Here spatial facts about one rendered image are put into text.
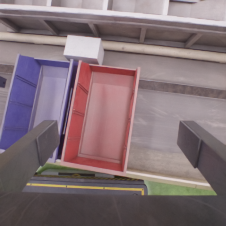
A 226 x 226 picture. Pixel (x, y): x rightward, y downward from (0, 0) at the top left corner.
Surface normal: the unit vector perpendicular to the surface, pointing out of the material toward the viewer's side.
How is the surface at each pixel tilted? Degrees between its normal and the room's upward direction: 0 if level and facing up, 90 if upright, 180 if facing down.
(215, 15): 31
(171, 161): 1
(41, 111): 0
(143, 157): 1
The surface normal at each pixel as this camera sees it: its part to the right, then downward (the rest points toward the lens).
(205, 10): -0.58, -0.03
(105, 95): -0.07, -0.12
